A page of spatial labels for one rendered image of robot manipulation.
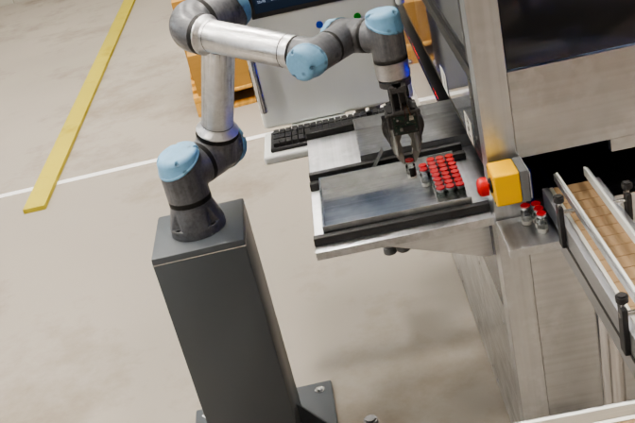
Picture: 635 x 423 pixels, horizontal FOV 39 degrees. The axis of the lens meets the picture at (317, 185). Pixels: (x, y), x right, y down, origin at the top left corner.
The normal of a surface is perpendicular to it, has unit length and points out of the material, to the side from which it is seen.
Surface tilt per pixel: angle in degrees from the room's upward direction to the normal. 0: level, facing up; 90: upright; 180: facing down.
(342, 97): 90
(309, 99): 90
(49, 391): 0
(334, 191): 0
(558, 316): 90
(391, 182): 0
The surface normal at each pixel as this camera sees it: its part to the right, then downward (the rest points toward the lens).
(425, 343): -0.21, -0.88
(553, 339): 0.04, 0.43
